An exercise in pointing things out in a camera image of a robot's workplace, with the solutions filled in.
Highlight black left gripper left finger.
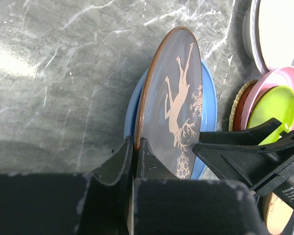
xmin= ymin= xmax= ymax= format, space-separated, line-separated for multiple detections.
xmin=0 ymin=137 xmax=133 ymax=235

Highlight green plate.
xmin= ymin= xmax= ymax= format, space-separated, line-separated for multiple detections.
xmin=247 ymin=86 xmax=294 ymax=145

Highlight red plate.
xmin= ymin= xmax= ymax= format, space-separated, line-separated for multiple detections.
xmin=232 ymin=84 xmax=254 ymax=131

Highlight yellow woven plate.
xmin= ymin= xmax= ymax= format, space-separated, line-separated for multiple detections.
xmin=228 ymin=80 xmax=257 ymax=131

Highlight grey deer plate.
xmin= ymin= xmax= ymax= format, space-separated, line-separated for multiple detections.
xmin=135 ymin=26 xmax=203 ymax=179

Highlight pink plate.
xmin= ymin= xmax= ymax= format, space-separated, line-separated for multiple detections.
xmin=240 ymin=66 xmax=294 ymax=130

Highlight white deep plate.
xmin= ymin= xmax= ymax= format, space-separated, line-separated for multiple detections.
xmin=242 ymin=0 xmax=294 ymax=75

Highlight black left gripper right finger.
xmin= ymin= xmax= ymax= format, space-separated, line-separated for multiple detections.
xmin=133 ymin=139 xmax=267 ymax=235

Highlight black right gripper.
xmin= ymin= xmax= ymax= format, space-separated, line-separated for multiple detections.
xmin=192 ymin=94 xmax=294 ymax=235

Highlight blue plastic plate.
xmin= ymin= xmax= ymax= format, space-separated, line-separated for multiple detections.
xmin=123 ymin=60 xmax=218 ymax=181

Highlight beige plate on tray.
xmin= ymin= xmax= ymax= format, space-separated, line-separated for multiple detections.
xmin=263 ymin=193 xmax=294 ymax=235

